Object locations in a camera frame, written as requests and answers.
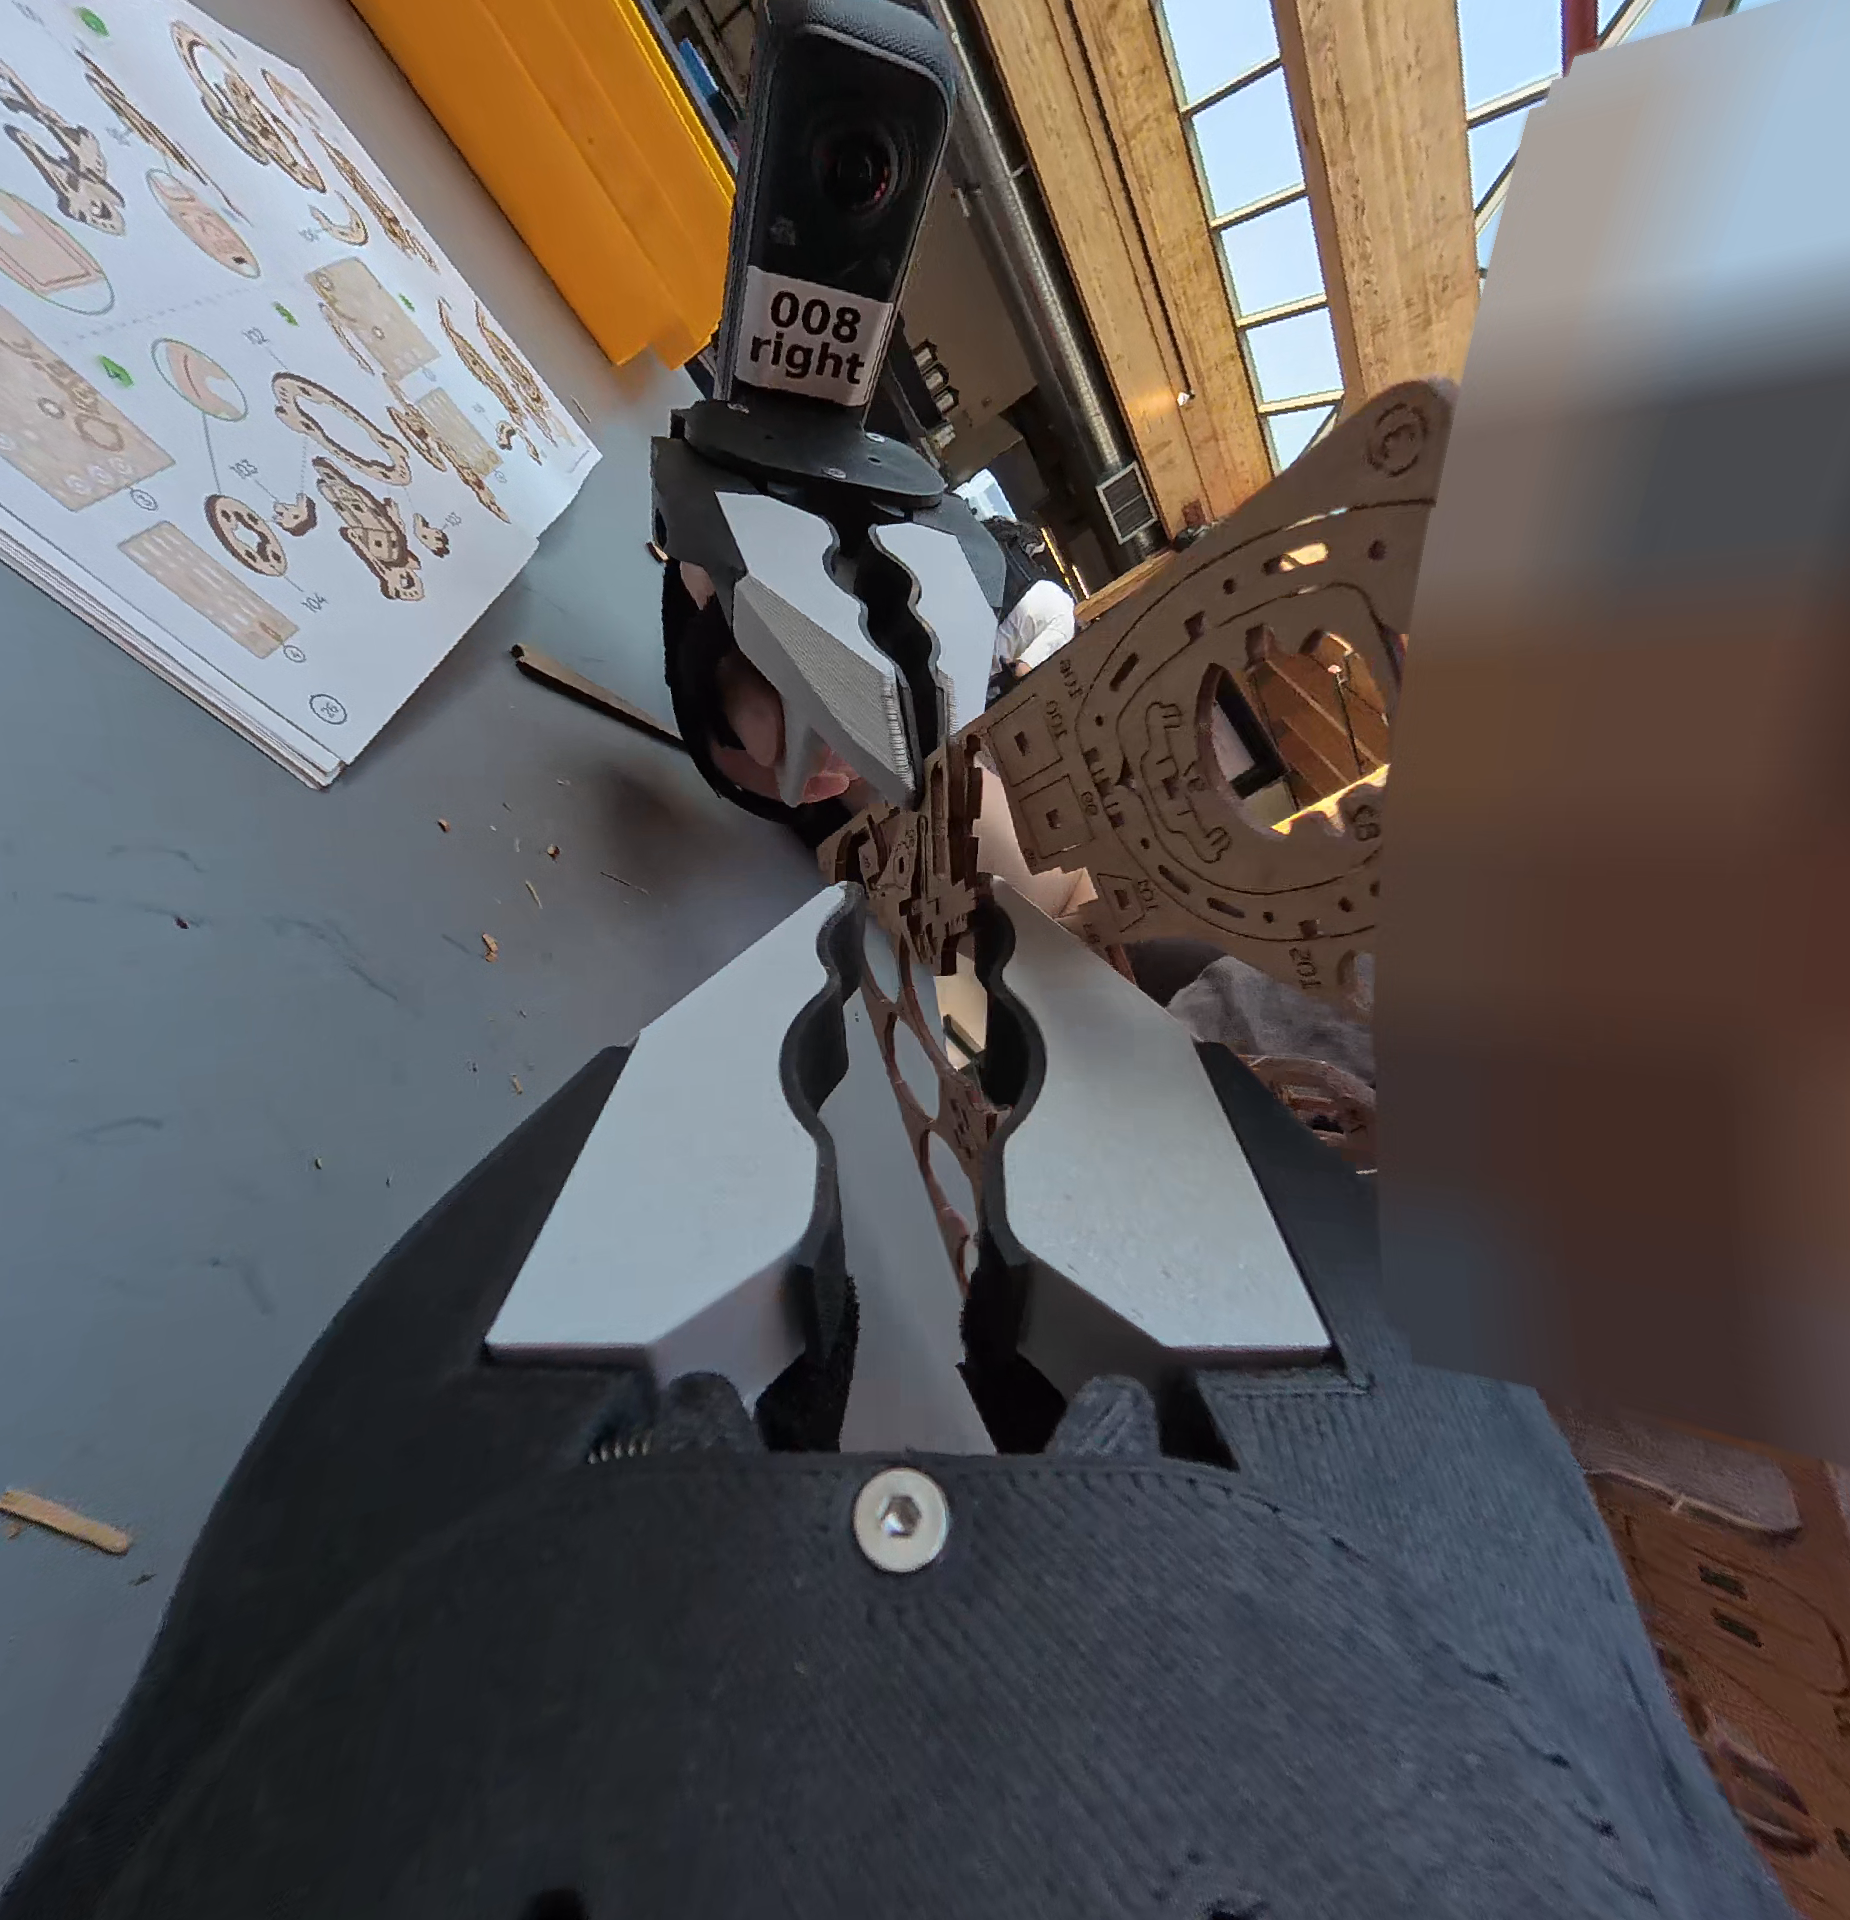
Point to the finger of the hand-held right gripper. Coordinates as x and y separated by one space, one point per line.
946 615
806 630

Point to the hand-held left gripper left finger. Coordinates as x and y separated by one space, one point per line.
668 1199

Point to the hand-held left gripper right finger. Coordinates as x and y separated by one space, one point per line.
1164 1215

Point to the plywood parts sheet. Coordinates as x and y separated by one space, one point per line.
1104 781
1733 1651

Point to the small wooden model part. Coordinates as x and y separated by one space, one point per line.
910 854

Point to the person's right hand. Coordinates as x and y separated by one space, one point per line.
753 712

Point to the long wooden scrap strip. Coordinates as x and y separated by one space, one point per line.
594 693

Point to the yellow plastic bin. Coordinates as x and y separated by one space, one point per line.
566 150

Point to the scattered wood chips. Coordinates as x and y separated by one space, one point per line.
533 893

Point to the white instruction booklet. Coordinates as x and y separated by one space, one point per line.
265 599

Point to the short wooden scrap strip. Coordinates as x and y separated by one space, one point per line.
62 1520

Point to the silver ventilation duct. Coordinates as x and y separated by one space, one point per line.
1045 225

